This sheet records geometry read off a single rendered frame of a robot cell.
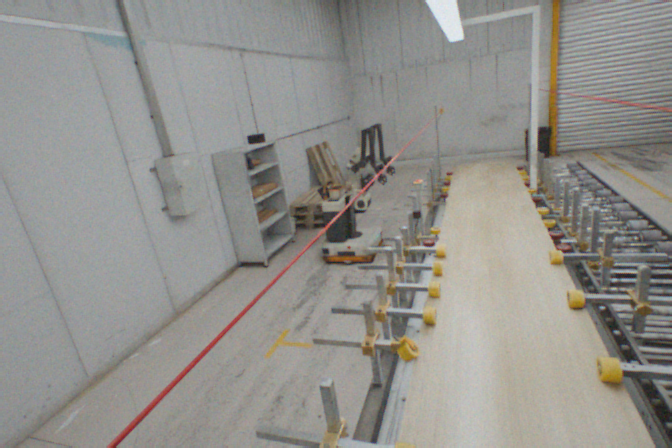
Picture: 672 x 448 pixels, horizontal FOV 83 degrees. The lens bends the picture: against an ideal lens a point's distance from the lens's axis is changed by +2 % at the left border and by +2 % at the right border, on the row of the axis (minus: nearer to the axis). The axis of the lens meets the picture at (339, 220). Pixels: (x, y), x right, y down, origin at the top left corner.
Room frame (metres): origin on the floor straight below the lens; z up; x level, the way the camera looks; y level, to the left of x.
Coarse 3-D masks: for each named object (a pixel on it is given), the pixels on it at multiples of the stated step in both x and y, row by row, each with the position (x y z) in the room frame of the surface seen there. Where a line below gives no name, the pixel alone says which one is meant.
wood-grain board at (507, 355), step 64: (448, 192) 3.72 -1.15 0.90; (512, 192) 3.38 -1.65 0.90; (448, 256) 2.22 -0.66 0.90; (512, 256) 2.09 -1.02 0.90; (448, 320) 1.53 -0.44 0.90; (512, 320) 1.46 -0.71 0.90; (576, 320) 1.39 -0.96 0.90; (448, 384) 1.14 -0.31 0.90; (512, 384) 1.09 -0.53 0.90; (576, 384) 1.05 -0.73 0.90
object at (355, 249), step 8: (360, 232) 4.63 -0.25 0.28; (368, 232) 4.58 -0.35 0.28; (376, 232) 4.55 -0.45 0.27; (352, 240) 4.38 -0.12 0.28; (360, 240) 4.34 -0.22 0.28; (368, 240) 4.30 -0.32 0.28; (376, 240) 4.42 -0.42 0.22; (328, 248) 4.38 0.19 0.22; (336, 248) 4.33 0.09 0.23; (344, 248) 4.29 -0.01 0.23; (352, 248) 4.25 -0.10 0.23; (360, 248) 4.22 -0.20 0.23; (328, 256) 4.38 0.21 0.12; (336, 256) 4.34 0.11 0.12; (344, 256) 4.30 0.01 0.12; (352, 256) 4.26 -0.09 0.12; (360, 256) 4.23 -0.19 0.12; (368, 256) 4.19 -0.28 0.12
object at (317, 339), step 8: (320, 336) 1.47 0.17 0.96; (328, 336) 1.46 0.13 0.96; (320, 344) 1.46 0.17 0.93; (328, 344) 1.44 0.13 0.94; (336, 344) 1.43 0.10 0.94; (344, 344) 1.41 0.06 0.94; (352, 344) 1.40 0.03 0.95; (360, 344) 1.39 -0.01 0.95; (376, 344) 1.36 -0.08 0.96; (384, 344) 1.35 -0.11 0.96
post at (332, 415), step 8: (320, 384) 0.95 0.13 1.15; (328, 384) 0.94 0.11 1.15; (320, 392) 0.95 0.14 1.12; (328, 392) 0.94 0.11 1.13; (328, 400) 0.94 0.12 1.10; (336, 400) 0.96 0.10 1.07; (328, 408) 0.94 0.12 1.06; (336, 408) 0.95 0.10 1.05; (328, 416) 0.94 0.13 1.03; (336, 416) 0.94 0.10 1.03; (328, 424) 0.94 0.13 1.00; (336, 424) 0.94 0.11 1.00
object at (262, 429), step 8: (256, 432) 1.00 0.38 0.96; (264, 432) 0.99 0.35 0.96; (272, 432) 0.98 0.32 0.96; (280, 432) 0.98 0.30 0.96; (288, 432) 0.97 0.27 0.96; (296, 432) 0.97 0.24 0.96; (304, 432) 0.96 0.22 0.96; (272, 440) 0.98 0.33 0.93; (280, 440) 0.97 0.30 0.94; (288, 440) 0.96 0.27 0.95; (296, 440) 0.95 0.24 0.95; (304, 440) 0.94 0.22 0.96; (312, 440) 0.93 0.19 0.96; (320, 440) 0.93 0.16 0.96; (344, 440) 0.91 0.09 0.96
